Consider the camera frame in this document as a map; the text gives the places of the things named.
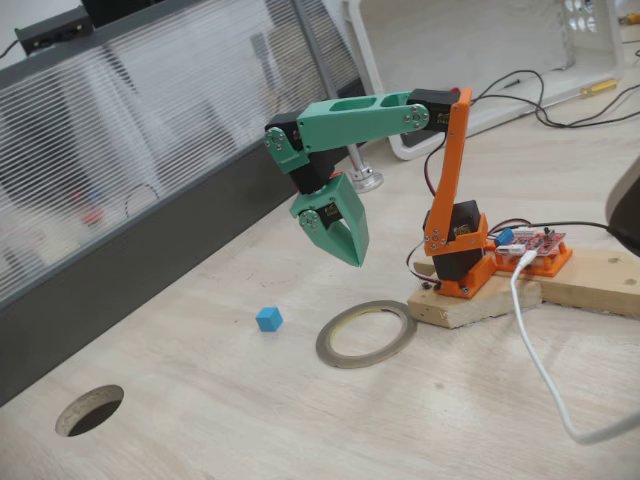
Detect small blue cube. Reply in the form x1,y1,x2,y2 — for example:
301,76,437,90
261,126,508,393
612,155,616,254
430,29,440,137
255,305,285,334

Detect light wooden plank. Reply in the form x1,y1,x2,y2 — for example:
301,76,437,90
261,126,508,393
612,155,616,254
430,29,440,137
539,248,640,319

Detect thick black cable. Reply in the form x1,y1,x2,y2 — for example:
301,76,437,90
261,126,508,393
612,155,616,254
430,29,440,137
537,220,640,255

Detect black bar device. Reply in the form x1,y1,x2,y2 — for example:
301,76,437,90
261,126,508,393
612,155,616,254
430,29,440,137
401,130,444,150

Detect red controller board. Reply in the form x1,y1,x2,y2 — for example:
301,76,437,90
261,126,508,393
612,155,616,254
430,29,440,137
492,225,569,259

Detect red white black servo wire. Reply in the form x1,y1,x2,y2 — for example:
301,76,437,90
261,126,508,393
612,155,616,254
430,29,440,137
405,238,444,291

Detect grey rounded object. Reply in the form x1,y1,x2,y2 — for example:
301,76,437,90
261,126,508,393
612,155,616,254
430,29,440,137
604,154,640,246

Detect black rectangular object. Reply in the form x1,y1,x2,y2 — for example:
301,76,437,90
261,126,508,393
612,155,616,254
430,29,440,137
81,0,169,30

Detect grey office desk partition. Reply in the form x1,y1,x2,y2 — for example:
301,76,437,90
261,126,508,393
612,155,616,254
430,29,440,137
0,0,382,409

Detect yellow handled screwdriver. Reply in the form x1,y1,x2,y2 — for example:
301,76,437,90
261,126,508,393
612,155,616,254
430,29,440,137
578,78,620,97

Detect grey tape ring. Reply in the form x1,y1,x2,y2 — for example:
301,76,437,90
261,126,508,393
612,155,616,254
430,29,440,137
315,299,419,370

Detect wooden base block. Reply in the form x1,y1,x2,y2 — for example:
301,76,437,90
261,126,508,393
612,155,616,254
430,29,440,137
406,277,545,330

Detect orange board holder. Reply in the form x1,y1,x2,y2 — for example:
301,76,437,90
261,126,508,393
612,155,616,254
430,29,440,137
492,242,574,279

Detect small black box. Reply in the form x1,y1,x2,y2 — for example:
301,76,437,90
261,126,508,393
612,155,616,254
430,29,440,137
13,6,95,55

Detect white usb cable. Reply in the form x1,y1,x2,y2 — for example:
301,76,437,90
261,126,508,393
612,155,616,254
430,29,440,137
509,249,640,446

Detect thin black cable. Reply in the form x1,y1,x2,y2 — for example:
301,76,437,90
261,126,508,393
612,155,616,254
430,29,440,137
501,69,640,129
469,82,640,129

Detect metal pole with flange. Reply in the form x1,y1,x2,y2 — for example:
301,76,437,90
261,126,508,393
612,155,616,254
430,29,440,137
291,0,385,194

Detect white plastic crate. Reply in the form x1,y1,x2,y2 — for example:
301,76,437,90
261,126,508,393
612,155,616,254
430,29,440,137
342,0,626,162

